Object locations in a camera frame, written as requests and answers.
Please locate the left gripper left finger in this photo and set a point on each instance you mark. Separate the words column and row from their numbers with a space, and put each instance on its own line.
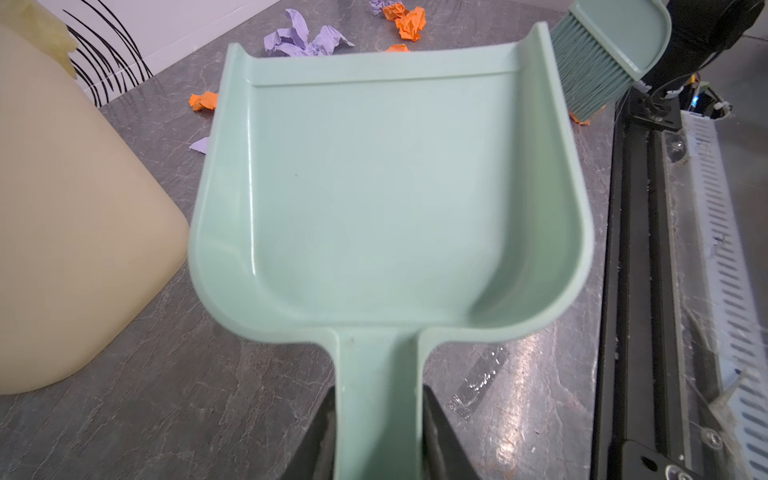
column 314, row 458

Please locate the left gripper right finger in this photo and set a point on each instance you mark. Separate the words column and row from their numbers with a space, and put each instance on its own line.
column 443, row 456

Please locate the white slotted cable duct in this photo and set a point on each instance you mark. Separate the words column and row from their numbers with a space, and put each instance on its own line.
column 734, row 320

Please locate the orange scrap front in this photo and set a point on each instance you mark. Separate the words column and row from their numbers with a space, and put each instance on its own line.
column 410, row 23

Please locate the purple scrap front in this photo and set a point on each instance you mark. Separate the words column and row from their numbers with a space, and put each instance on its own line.
column 294, row 41

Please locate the green hand brush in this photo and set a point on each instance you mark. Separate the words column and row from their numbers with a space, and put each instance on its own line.
column 603, row 47

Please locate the cream trash bin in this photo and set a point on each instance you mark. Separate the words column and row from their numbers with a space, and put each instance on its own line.
column 88, row 236

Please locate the purple scrap by dustpan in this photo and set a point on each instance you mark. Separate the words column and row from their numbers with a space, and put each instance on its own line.
column 200, row 146

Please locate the green plastic dustpan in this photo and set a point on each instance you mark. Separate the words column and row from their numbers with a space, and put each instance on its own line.
column 382, row 204

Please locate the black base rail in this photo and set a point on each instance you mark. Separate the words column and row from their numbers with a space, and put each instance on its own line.
column 651, row 420

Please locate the orange scrap centre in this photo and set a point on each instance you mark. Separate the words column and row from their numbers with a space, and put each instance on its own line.
column 398, row 48

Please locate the orange scrap by dustpan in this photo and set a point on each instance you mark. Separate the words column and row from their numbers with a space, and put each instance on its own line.
column 205, row 101

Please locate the yellow bin liner bag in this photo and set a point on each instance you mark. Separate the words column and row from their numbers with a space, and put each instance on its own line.
column 33, row 22

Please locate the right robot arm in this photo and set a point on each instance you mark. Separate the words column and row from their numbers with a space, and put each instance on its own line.
column 701, row 31

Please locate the orange scrap lower right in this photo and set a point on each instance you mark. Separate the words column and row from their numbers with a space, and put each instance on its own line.
column 575, row 119

